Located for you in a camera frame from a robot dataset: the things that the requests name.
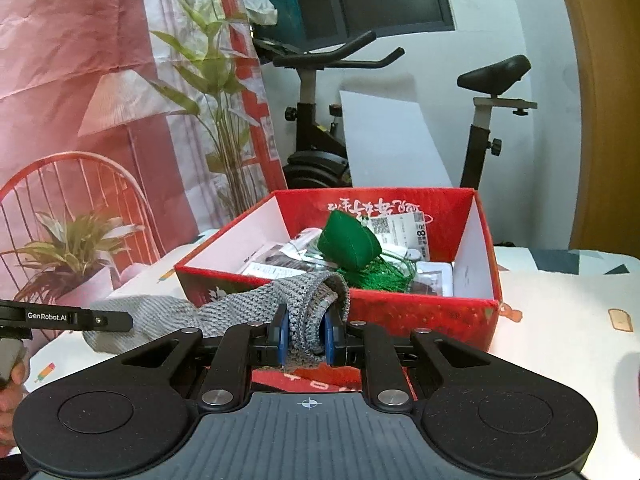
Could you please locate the grey knitted cloth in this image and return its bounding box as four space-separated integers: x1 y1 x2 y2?
84 271 350 366

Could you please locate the person's left hand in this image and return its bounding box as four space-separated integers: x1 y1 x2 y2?
0 362 28 456

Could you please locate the black white packaged item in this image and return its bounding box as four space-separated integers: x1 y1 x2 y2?
239 228 454 297

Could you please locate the green tassel ornament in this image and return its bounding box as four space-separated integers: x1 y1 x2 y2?
317 210 416 292

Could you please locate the red strawberry cardboard box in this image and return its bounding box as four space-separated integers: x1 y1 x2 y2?
175 188 502 351

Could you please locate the black exercise bike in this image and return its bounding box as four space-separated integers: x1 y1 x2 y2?
254 32 538 190

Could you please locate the white foam board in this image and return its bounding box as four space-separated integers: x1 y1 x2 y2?
340 90 452 188

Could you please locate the red patterned backdrop cloth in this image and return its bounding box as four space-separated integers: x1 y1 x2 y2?
1 0 285 304

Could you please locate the wooden door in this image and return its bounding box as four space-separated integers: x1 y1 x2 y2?
565 0 639 256

